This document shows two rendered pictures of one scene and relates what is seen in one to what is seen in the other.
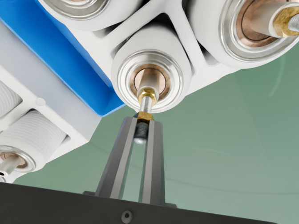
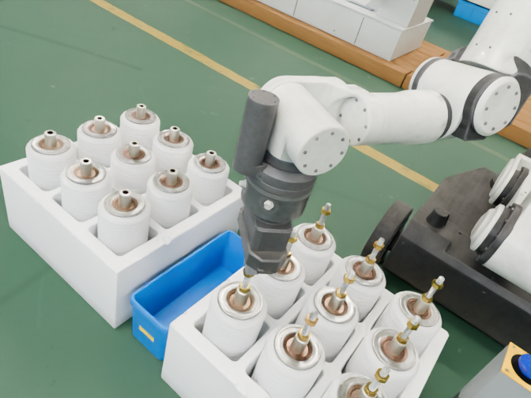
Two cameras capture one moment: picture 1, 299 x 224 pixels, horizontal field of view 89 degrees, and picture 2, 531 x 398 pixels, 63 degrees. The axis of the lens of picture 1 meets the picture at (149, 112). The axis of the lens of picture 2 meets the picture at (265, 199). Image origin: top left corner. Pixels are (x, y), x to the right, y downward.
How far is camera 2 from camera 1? 0.64 m
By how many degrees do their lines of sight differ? 72
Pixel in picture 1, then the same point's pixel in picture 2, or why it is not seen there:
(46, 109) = (160, 243)
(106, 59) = not seen: hidden behind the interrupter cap
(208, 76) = (235, 373)
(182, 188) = not seen: outside the picture
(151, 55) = (258, 298)
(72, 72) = (175, 278)
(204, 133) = not seen: outside the picture
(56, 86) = (167, 259)
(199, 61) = (246, 360)
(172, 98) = (235, 314)
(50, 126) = (140, 241)
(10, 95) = (169, 222)
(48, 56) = (193, 260)
